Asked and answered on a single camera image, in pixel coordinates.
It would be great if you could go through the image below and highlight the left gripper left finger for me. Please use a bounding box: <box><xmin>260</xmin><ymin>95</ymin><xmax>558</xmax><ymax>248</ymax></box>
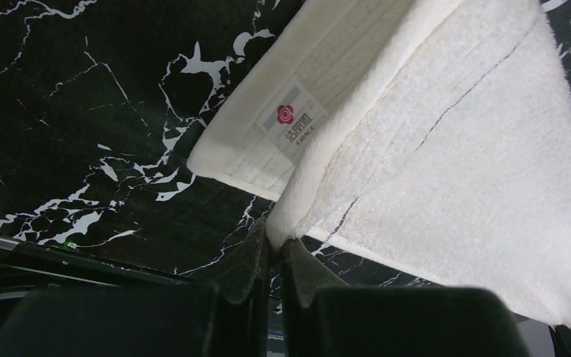
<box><xmin>0</xmin><ymin>221</ymin><xmax>270</xmax><ymax>356</ymax></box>

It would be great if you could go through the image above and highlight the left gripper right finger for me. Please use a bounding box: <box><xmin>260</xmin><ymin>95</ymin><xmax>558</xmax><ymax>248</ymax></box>
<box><xmin>281</xmin><ymin>240</ymin><xmax>528</xmax><ymax>356</ymax></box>

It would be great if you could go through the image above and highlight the white towel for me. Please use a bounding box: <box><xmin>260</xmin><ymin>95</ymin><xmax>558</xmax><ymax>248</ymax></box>
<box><xmin>187</xmin><ymin>1</ymin><xmax>571</xmax><ymax>327</ymax></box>

